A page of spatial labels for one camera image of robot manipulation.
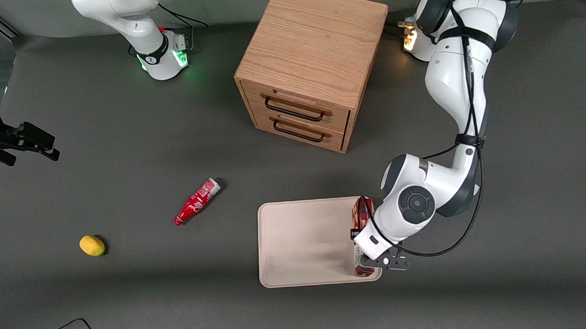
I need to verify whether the wooden drawer cabinet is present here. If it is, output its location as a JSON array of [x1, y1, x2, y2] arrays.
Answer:
[[230, 0, 395, 159]]

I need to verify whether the cream plastic tray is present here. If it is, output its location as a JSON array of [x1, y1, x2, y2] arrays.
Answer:
[[256, 195, 383, 288]]

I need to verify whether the wooden drawer with black handle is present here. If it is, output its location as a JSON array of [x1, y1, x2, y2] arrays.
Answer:
[[252, 105, 348, 154], [241, 76, 352, 137]]

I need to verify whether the black arm base cable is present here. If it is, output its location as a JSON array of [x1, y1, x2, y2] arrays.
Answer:
[[158, 1, 209, 30], [385, 20, 409, 38]]

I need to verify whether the yellow lemon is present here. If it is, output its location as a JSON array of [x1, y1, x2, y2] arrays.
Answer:
[[79, 235, 106, 257]]

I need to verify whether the black left arm base cable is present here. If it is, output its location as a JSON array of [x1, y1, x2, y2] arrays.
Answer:
[[385, 20, 409, 38]]

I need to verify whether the red tartan cookie box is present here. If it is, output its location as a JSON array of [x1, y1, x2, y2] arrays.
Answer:
[[351, 196, 377, 278]]

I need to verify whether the black right arm base cable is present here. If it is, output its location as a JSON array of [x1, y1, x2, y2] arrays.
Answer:
[[158, 1, 209, 30]]

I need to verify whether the red cola bottle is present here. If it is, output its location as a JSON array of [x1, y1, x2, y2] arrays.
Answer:
[[171, 177, 223, 226]]

